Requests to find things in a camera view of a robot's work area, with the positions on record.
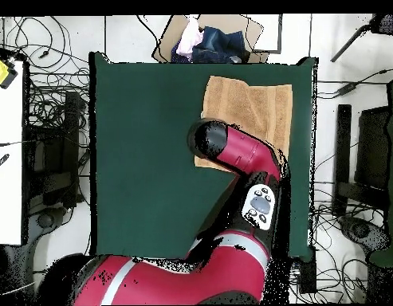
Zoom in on tan terry towel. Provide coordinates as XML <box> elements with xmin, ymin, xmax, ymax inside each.
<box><xmin>194</xmin><ymin>75</ymin><xmax>293</xmax><ymax>173</ymax></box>

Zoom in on dark green table cloth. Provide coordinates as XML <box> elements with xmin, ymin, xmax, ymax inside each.
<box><xmin>88</xmin><ymin>52</ymin><xmax>318</xmax><ymax>262</ymax></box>

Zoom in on blue denim jeans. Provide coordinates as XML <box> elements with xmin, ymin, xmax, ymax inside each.
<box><xmin>170</xmin><ymin>25</ymin><xmax>251</xmax><ymax>64</ymax></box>

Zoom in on pale pink garment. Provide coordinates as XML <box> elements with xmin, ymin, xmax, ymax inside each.
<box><xmin>175</xmin><ymin>15</ymin><xmax>205</xmax><ymax>60</ymax></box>

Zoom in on brown cardboard box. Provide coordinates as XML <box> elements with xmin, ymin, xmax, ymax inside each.
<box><xmin>151</xmin><ymin>14</ymin><xmax>270</xmax><ymax>64</ymax></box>

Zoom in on black rectangular box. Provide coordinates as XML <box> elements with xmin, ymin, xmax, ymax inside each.
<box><xmin>299</xmin><ymin>246</ymin><xmax>317</xmax><ymax>294</ymax></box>

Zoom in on white side table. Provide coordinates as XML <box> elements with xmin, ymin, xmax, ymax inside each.
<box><xmin>0</xmin><ymin>60</ymin><xmax>25</xmax><ymax>245</ymax></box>

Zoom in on yellow emergency stop button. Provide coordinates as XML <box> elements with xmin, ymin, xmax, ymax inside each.
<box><xmin>0</xmin><ymin>57</ymin><xmax>19</xmax><ymax>89</ymax></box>

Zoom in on black tripod stand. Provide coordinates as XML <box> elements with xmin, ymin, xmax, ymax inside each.
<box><xmin>330</xmin><ymin>13</ymin><xmax>393</xmax><ymax>63</ymax></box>

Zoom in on black chair frame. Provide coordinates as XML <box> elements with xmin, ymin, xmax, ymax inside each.
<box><xmin>23</xmin><ymin>90</ymin><xmax>90</xmax><ymax>208</ymax></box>
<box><xmin>332</xmin><ymin>103</ymin><xmax>391</xmax><ymax>218</ymax></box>

